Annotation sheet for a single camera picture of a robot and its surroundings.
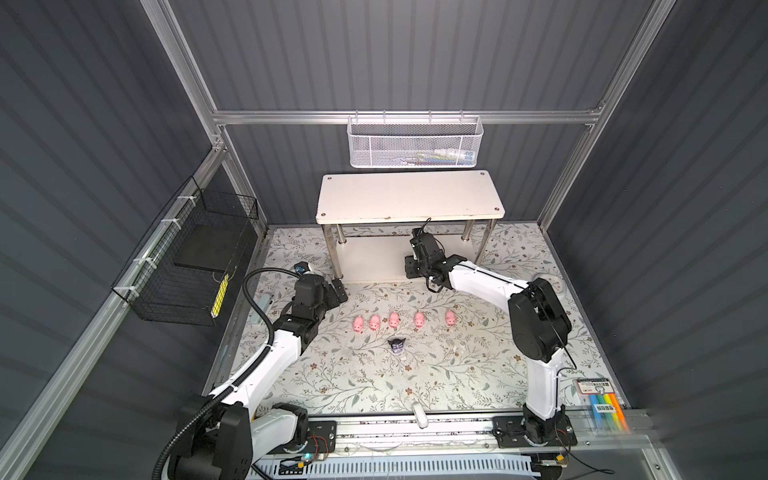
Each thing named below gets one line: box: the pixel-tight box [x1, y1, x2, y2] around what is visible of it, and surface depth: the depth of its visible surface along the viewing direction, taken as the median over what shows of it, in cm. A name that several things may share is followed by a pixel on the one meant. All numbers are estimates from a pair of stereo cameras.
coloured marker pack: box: [576, 378, 631, 436], surface depth 78 cm
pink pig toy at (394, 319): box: [389, 311, 401, 329], surface depth 95 cm
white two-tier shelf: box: [316, 170, 505, 281], surface depth 85 cm
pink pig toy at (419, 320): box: [414, 311, 426, 329], surface depth 95 cm
